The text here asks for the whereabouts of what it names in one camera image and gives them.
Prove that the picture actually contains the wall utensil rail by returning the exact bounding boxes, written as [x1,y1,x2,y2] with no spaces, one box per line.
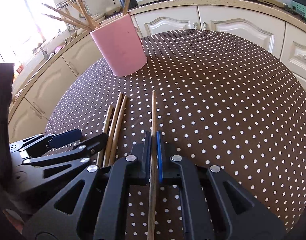
[56,0,83,9]

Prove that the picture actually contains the pink cylindrical utensil holder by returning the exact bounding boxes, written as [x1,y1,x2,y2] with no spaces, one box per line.
[91,14,147,77]

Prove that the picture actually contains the wooden chopstick on table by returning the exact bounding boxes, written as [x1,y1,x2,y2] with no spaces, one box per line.
[96,105,114,167]
[103,93,123,167]
[109,96,128,166]

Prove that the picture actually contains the chrome sink faucet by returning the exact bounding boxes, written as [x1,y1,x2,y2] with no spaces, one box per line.
[38,43,50,61]

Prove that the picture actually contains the cream lower kitchen cabinets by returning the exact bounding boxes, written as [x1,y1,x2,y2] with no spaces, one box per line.
[9,3,306,142]

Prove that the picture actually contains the brown polka dot tablecloth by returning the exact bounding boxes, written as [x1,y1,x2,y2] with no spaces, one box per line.
[45,30,306,230]

